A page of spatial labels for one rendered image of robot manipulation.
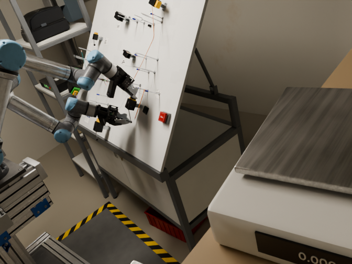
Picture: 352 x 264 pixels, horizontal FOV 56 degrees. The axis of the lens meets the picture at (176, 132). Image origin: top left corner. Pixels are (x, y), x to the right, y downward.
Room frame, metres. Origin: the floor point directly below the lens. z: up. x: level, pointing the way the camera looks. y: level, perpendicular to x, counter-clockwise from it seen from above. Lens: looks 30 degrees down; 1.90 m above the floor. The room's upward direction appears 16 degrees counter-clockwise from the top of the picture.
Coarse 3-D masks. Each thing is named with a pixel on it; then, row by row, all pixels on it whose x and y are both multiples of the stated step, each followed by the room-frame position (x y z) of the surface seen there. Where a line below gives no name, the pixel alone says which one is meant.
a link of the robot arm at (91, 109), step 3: (90, 105) 1.68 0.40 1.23; (93, 105) 1.69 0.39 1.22; (96, 105) 1.72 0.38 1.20; (90, 108) 1.67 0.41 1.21; (93, 108) 1.67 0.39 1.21; (96, 108) 1.68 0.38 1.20; (87, 111) 1.66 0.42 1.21; (90, 111) 1.66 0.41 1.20; (93, 111) 1.67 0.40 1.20; (87, 114) 1.67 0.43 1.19; (90, 114) 1.66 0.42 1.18; (93, 114) 1.67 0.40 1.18
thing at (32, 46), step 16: (80, 0) 2.69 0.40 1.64; (0, 16) 2.92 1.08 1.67; (64, 32) 2.64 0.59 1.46; (80, 32) 2.64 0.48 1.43; (32, 48) 2.46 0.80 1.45; (32, 80) 2.92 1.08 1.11; (48, 80) 2.45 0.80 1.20; (64, 96) 2.48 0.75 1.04; (48, 112) 2.92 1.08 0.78; (64, 112) 2.45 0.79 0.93; (64, 144) 2.91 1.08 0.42; (80, 144) 2.45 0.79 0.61; (80, 160) 2.83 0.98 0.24; (80, 176) 2.92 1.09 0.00; (96, 176) 2.45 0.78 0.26
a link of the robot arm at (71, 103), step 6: (72, 102) 1.67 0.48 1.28; (78, 102) 1.67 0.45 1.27; (84, 102) 1.69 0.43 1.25; (66, 108) 1.67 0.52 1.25; (72, 108) 1.65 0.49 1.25; (78, 108) 1.66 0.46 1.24; (84, 108) 1.66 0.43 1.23; (72, 114) 1.66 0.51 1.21; (78, 114) 1.67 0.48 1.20; (84, 114) 1.67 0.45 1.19
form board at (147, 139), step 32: (128, 0) 2.32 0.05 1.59; (160, 0) 2.01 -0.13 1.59; (192, 0) 1.77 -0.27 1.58; (128, 32) 2.17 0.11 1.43; (160, 32) 1.89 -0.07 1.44; (192, 32) 1.67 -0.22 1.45; (128, 64) 2.03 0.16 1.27; (160, 64) 1.77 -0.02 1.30; (96, 96) 2.22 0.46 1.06; (128, 96) 1.90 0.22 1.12; (160, 96) 1.66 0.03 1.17; (128, 128) 1.78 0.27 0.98; (160, 128) 1.55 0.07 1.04; (160, 160) 1.45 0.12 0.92
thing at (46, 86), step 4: (40, 80) 2.79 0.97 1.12; (44, 80) 2.75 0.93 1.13; (56, 80) 2.66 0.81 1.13; (60, 80) 2.62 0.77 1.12; (64, 80) 2.59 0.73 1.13; (44, 84) 2.71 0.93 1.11; (48, 84) 2.60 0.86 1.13; (56, 84) 2.55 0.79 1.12; (60, 84) 2.54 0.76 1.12; (64, 84) 2.55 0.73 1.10; (48, 88) 2.64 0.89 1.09; (60, 88) 2.53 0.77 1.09; (64, 88) 2.55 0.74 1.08
